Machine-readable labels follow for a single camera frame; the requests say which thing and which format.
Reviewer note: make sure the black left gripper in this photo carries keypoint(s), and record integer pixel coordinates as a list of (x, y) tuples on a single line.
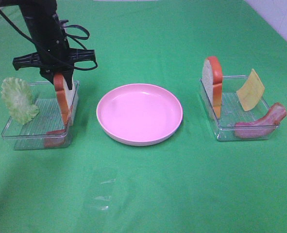
[(57, 46)]

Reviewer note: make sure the toy bread slice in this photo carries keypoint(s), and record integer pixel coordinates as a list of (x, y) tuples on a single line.
[(212, 78), (65, 98)]

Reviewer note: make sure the toy lettuce leaf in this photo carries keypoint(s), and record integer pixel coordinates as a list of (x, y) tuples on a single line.
[(17, 96)]

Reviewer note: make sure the toy bacon strip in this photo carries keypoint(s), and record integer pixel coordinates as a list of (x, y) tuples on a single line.
[(263, 126), (59, 138)]

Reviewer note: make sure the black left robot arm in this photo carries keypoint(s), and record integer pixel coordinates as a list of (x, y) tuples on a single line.
[(33, 8)]

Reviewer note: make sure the left clear plastic tray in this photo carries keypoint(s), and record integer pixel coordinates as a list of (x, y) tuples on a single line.
[(31, 135)]

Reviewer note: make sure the clear plastic tray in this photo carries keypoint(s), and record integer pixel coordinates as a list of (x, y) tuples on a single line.
[(231, 111), (31, 135)]

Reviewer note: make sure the pink round plate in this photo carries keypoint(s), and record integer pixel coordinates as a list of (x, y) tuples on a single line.
[(139, 114)]

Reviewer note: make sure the clear tape patch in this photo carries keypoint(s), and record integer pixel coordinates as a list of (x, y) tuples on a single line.
[(100, 191)]

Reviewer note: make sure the green tablecloth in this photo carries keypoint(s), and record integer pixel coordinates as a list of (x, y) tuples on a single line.
[(190, 183)]

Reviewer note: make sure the right clear plastic tray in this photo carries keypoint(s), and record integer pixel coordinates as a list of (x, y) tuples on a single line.
[(231, 111)]

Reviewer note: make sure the yellow toy cheese slice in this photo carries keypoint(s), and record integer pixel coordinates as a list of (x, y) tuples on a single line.
[(251, 92)]

